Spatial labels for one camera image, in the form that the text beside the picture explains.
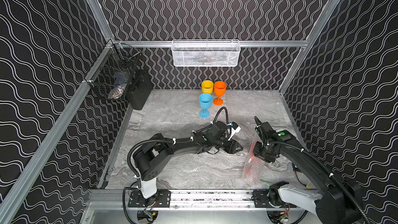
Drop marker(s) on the blue wine glass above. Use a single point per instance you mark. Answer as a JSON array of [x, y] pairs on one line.
[[205, 101]]

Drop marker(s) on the red wine glass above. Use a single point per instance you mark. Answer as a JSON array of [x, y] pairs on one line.
[[253, 166]]

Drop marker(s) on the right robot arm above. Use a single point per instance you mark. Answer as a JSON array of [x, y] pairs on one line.
[[334, 201]]

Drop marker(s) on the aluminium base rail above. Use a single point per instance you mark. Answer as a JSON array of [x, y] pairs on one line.
[[183, 200]]

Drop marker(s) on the black wire basket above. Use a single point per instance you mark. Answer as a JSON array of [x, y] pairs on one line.
[[116, 72]]

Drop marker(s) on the yellow wine glass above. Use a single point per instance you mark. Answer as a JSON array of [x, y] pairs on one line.
[[207, 86]]

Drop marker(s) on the orange wine glass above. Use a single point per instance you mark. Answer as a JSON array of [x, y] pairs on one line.
[[219, 90]]

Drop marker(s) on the black box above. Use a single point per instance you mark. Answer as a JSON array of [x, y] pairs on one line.
[[139, 90]]

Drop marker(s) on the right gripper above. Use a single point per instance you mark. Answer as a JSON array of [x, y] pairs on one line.
[[256, 153]]

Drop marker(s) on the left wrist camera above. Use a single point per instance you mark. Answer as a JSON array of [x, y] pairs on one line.
[[232, 129]]

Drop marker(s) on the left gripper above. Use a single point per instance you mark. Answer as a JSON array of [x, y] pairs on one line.
[[228, 144]]

